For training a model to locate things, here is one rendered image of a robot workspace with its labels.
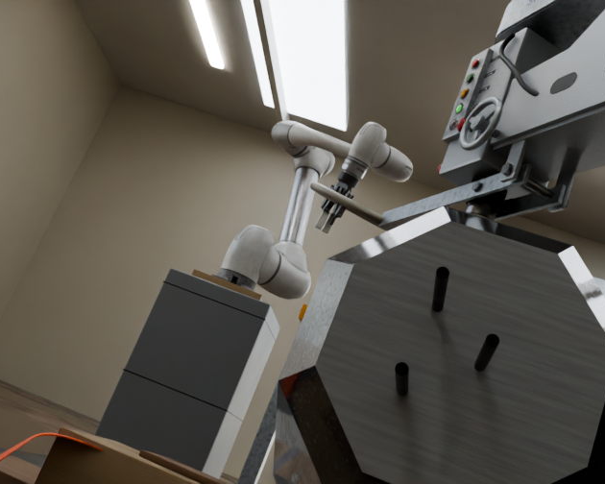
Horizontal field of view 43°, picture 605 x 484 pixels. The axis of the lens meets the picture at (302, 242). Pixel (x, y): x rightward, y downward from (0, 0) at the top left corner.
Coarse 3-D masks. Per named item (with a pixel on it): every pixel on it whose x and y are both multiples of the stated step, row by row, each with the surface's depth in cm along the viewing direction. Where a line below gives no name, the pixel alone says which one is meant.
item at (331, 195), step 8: (312, 184) 259; (320, 184) 254; (320, 192) 252; (328, 192) 248; (336, 192) 247; (336, 200) 246; (344, 200) 244; (352, 200) 244; (352, 208) 243; (360, 208) 242; (368, 208) 242; (360, 216) 287; (368, 216) 241; (376, 216) 241; (376, 224) 287
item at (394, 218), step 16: (496, 176) 191; (528, 176) 180; (448, 192) 210; (464, 192) 202; (480, 192) 195; (544, 192) 185; (560, 192) 184; (400, 208) 233; (416, 208) 223; (432, 208) 214; (528, 208) 192; (384, 224) 238; (400, 224) 234
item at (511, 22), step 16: (528, 0) 209; (544, 0) 201; (560, 0) 195; (576, 0) 193; (592, 0) 191; (512, 16) 214; (528, 16) 206; (544, 16) 203; (560, 16) 200; (576, 16) 198; (592, 16) 196; (512, 32) 214; (544, 32) 208; (560, 32) 206; (576, 32) 204; (560, 48) 212
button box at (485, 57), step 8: (488, 48) 214; (480, 56) 216; (488, 56) 214; (480, 64) 214; (488, 64) 213; (472, 72) 216; (480, 72) 212; (464, 80) 219; (472, 80) 214; (480, 80) 212; (464, 88) 216; (472, 88) 211; (472, 96) 210; (456, 104) 216; (464, 104) 211; (472, 104) 209; (464, 112) 209; (448, 128) 213; (456, 128) 209; (448, 136) 210; (456, 136) 208
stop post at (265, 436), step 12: (300, 312) 387; (276, 396) 376; (276, 408) 374; (264, 420) 372; (264, 432) 370; (264, 444) 369; (252, 456) 367; (264, 456) 367; (252, 468) 366; (240, 480) 364; (252, 480) 364
